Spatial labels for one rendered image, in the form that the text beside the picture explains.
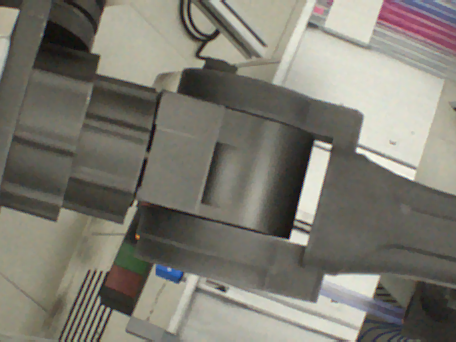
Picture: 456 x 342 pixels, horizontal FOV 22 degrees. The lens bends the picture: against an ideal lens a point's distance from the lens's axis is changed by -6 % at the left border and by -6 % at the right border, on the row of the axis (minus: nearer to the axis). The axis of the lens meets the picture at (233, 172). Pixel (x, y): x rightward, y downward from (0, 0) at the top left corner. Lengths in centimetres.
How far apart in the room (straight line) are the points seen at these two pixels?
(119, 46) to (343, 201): 170
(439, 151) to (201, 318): 72
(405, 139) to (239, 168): 89
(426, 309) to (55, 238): 110
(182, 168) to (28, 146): 8
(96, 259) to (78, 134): 148
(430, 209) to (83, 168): 17
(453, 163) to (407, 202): 139
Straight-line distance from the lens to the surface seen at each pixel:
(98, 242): 207
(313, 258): 61
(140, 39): 232
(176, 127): 59
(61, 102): 57
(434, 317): 118
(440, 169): 196
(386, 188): 61
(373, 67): 152
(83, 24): 60
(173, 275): 136
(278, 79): 147
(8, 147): 56
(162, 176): 59
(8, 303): 209
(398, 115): 149
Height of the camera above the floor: 167
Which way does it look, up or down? 42 degrees down
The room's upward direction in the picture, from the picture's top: 87 degrees clockwise
